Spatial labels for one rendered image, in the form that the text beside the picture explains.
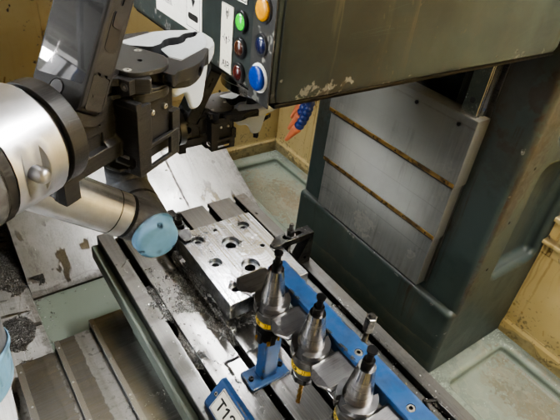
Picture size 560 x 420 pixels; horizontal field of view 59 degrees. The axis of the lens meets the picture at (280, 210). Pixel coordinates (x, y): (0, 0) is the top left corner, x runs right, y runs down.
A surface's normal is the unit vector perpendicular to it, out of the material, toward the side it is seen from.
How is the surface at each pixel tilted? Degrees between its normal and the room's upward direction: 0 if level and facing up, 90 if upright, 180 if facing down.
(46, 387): 8
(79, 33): 59
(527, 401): 0
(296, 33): 90
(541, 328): 90
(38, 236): 24
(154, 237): 90
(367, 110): 90
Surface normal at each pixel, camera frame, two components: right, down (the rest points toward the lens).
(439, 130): -0.82, 0.26
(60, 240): 0.33, -0.52
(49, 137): 0.84, -0.10
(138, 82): 0.24, 0.59
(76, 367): 0.03, -0.87
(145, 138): 0.90, 0.33
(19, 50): 0.57, 0.53
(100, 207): 0.70, 0.18
